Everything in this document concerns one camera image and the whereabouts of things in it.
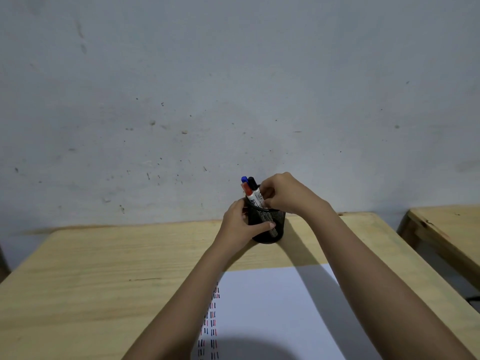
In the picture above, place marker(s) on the person's left forearm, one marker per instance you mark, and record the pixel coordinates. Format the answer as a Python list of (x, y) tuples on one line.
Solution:
[(183, 307)]

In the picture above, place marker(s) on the person's right hand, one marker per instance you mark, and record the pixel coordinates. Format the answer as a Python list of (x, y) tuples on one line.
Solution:
[(292, 194)]

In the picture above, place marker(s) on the red cap marker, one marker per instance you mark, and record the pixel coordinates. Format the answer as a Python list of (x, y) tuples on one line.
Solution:
[(248, 194)]

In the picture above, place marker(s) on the person's left hand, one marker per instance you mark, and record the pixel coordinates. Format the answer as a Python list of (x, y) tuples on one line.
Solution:
[(232, 230)]

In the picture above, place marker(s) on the person's left thumb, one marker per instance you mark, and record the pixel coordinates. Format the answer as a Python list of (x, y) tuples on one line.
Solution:
[(264, 227)]

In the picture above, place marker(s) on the black mesh pen holder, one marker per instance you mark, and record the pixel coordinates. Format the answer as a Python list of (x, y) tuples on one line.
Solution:
[(279, 223)]

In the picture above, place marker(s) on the wooden side table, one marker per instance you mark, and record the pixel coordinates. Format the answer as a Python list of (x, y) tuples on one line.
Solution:
[(448, 232)]

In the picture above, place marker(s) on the black cap marker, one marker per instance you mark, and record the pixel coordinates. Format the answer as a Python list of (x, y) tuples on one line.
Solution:
[(256, 193)]

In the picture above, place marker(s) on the person's right fingers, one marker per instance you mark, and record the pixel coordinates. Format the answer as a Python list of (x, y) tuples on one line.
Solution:
[(268, 193)]

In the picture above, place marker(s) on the white paper sheet with dashes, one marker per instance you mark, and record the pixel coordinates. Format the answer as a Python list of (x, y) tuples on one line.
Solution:
[(277, 314)]

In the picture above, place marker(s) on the person's right forearm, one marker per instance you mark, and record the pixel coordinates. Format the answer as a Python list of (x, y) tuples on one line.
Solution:
[(375, 281)]

